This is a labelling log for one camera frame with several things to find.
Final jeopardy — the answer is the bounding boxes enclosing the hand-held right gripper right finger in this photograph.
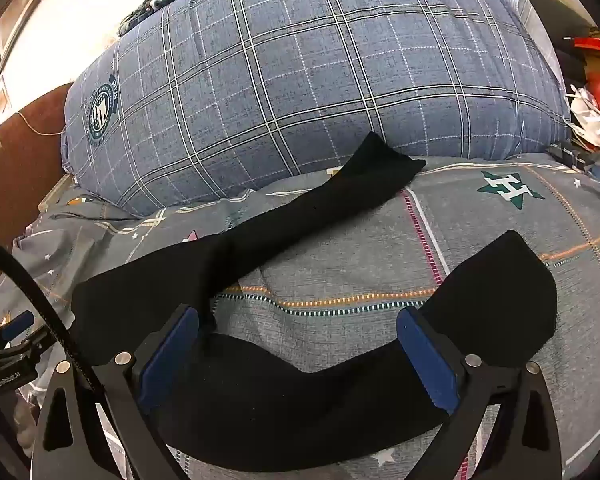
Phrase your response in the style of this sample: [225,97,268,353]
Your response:
[396,306,565,480]

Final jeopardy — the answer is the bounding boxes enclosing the white window frame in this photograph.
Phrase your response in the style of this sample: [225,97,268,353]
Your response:
[0,2,33,77]

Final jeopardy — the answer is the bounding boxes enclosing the pale wooden bed slat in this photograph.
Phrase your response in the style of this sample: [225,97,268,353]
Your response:
[39,175,77,212]

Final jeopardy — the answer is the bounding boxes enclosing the black ribbed cable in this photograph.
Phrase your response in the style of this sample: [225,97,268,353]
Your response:
[0,232,103,393]

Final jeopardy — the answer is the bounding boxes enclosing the white plastic bags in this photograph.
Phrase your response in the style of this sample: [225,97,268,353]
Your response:
[567,85,600,153]

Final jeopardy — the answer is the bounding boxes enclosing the brown headboard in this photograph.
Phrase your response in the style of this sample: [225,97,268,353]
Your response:
[0,82,76,281]

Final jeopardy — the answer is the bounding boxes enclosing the thin tan cord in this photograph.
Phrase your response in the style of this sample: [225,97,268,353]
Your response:
[10,105,63,137]

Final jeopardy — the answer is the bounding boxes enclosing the black pants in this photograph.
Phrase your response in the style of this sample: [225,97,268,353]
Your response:
[72,131,558,478]

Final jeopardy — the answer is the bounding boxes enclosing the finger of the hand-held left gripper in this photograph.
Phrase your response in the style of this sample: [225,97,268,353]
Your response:
[0,326,49,365]
[0,310,35,345]

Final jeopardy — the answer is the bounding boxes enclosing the black plastic device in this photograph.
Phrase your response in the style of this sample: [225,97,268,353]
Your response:
[547,141,597,172]

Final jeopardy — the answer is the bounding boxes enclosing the blue plaid pillow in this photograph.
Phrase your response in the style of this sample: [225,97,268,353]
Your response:
[60,0,573,218]

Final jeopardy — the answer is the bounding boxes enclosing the grey star print bedsheet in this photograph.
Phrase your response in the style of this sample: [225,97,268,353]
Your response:
[0,152,600,480]

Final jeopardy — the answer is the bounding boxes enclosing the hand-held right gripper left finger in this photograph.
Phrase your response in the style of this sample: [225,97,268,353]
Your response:
[30,304,201,480]

